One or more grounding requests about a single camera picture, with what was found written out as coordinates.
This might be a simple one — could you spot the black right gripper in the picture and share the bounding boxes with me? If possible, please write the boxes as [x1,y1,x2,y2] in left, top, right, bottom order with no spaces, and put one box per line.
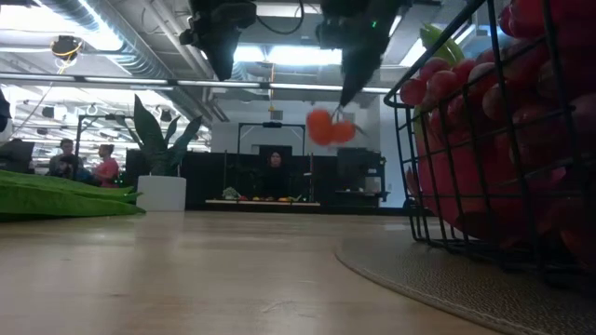
[316,0,412,108]

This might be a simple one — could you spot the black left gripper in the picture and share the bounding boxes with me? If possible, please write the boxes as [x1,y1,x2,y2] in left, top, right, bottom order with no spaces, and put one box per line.
[179,0,258,83]

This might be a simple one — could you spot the orange tangerine cluster with leaves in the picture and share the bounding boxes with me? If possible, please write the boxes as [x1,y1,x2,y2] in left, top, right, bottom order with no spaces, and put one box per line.
[305,108,368,148]

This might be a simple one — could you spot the pink dragon fruit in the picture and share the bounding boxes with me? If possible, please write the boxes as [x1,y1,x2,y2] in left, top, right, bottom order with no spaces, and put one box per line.
[405,22,574,243]

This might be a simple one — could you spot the purple-red grape bunch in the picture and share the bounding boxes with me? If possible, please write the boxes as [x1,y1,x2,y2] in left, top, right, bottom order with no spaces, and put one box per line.
[481,0,596,154]

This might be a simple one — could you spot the long ceiling light strip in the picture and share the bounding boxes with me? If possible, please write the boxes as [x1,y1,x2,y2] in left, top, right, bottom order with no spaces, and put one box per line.
[0,72,392,96]

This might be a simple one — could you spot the black room partition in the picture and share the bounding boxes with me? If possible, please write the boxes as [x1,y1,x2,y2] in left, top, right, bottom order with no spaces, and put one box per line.
[181,147,387,211]

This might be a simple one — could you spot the person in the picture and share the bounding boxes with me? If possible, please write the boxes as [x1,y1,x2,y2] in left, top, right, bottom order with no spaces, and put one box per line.
[91,143,120,189]
[48,138,78,168]
[54,154,92,182]
[262,150,291,200]

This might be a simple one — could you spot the background work table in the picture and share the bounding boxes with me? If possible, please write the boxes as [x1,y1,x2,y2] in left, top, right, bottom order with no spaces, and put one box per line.
[204,198,323,208]

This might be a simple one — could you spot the green plant in white pot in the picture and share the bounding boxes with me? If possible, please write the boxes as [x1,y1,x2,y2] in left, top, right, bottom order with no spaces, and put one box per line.
[114,94,205,213]

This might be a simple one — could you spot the round black ceiling device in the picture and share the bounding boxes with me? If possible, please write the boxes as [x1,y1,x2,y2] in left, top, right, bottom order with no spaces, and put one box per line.
[49,34,86,60]

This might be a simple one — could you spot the round grey placemat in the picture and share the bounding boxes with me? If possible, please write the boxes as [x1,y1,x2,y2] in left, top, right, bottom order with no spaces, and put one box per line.
[333,227,596,335]

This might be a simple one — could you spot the green leafy vegetable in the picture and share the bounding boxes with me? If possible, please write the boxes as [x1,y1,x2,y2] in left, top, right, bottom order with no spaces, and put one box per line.
[0,168,146,222]

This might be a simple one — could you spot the dark monitor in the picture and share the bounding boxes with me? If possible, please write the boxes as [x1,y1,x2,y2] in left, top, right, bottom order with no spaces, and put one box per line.
[0,138,36,174]

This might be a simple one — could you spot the black wire basket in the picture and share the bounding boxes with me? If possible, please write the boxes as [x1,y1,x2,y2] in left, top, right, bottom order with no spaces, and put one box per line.
[383,0,596,289]

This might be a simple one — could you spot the black stand frame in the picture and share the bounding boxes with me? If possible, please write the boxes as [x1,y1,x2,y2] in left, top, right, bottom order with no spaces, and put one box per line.
[237,121,307,155]

